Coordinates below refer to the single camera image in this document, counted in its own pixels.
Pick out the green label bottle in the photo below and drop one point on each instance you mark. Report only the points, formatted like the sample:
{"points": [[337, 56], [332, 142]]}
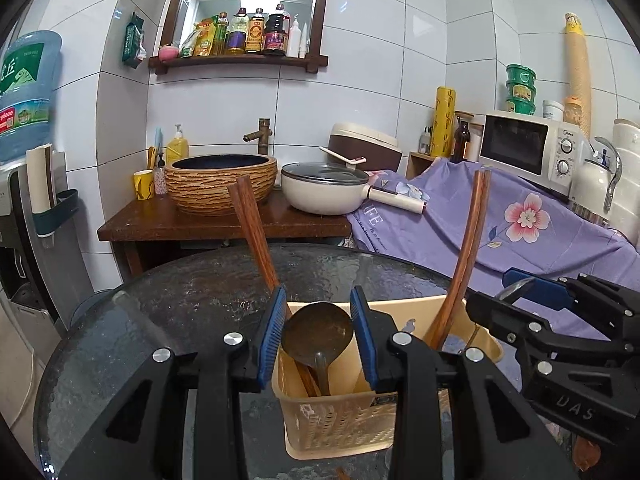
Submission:
{"points": [[222, 35]]}

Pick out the white microwave oven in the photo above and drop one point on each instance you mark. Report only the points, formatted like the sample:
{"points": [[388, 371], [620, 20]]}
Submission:
{"points": [[520, 147]]}

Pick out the woven pattern wash basin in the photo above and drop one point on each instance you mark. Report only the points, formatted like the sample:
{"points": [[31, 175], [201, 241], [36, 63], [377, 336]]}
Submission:
{"points": [[210, 187]]}

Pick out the cream plastic utensil holder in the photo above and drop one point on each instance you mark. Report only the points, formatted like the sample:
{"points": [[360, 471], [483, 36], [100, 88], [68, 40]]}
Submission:
{"points": [[330, 425]]}

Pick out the yellow cup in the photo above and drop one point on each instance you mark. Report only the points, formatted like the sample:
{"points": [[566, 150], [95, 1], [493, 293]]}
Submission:
{"points": [[143, 186]]}

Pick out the white kettle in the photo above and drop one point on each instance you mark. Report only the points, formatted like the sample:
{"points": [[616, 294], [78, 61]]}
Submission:
{"points": [[592, 180]]}

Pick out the green wall packet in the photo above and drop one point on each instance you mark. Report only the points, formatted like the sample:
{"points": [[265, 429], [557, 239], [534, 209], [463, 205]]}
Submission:
{"points": [[134, 40]]}

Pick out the yellow cling film roll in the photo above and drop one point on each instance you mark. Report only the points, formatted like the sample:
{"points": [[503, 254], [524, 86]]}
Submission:
{"points": [[444, 122]]}

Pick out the teal plastic wall holder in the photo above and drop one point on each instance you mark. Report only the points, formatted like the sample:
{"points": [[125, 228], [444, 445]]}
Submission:
{"points": [[57, 215]]}

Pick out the blue toothbrush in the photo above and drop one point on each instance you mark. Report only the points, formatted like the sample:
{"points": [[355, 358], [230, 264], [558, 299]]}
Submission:
{"points": [[158, 142]]}

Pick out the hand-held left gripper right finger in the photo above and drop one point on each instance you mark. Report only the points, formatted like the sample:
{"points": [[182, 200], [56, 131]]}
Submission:
{"points": [[363, 340]]}

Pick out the yellow soap dispenser bottle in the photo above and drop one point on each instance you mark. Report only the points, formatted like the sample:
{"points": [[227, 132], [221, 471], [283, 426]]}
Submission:
{"points": [[177, 147]]}

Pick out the brown and cream rice cooker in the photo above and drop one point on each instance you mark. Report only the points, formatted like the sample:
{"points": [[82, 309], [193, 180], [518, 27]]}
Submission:
{"points": [[372, 147]]}

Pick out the grey water dispenser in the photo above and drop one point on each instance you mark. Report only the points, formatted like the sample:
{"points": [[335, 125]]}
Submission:
{"points": [[30, 270]]}

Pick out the purple floral cloth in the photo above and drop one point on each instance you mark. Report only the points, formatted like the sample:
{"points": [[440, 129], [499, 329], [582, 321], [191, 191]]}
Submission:
{"points": [[530, 250]]}

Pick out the brown glass bottle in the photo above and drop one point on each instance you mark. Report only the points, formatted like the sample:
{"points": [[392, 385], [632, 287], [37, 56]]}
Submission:
{"points": [[461, 142]]}

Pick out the small patterned bottle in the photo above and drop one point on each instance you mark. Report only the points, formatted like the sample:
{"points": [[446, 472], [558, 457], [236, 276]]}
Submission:
{"points": [[160, 177]]}

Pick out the wooden wall shelf with mirror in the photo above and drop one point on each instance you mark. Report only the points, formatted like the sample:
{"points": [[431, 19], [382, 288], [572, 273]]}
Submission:
{"points": [[240, 62]]}

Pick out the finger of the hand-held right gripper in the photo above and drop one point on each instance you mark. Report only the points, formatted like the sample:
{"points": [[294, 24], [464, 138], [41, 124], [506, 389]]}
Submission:
{"points": [[542, 290], [505, 320]]}

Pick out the small clear bottle black cap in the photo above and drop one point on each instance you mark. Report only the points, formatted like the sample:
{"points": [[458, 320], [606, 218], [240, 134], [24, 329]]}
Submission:
{"points": [[425, 142]]}

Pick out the white squeeze bottle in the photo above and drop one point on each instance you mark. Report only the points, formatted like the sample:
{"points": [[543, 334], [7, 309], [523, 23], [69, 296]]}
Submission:
{"points": [[293, 40]]}

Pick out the small wooden box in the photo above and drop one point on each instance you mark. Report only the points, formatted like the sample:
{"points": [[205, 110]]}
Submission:
{"points": [[419, 165]]}

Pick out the tall stack of paper cups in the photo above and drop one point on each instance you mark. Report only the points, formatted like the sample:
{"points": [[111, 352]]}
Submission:
{"points": [[579, 70]]}

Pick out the dark soy sauce bottle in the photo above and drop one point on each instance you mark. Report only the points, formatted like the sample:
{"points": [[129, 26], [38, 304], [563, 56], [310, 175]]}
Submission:
{"points": [[276, 32]]}

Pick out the green yellow seasoning packet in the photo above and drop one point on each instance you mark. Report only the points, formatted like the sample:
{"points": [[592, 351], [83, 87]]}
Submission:
{"points": [[188, 46]]}

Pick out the oil bottle with purple label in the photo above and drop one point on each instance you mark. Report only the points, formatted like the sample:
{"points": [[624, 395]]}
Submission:
{"points": [[237, 35]]}

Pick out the pink small bowl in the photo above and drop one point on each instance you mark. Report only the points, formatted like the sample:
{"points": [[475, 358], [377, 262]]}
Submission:
{"points": [[168, 52]]}

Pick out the bronze faucet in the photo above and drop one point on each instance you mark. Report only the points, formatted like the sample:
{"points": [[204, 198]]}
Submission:
{"points": [[263, 135]]}

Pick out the cream pan with glass lid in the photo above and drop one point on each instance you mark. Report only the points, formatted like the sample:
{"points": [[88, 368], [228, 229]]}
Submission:
{"points": [[320, 190]]}

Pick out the blue water jug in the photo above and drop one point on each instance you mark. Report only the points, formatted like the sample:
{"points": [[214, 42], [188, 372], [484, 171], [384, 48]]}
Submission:
{"points": [[27, 95]]}

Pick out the brown bottle with yellow label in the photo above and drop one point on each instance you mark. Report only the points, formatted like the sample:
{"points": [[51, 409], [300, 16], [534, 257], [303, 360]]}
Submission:
{"points": [[255, 34]]}

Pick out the wooden washstand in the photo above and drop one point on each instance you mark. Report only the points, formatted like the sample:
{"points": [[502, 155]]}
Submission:
{"points": [[150, 222]]}

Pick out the white jar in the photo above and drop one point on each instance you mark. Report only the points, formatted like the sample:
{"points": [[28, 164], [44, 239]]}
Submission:
{"points": [[552, 110]]}

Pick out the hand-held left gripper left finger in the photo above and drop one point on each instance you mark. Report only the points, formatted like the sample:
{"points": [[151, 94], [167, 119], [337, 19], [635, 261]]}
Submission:
{"points": [[272, 340]]}

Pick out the jar with yellow lid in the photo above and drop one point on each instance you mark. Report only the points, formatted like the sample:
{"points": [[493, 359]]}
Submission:
{"points": [[574, 112]]}

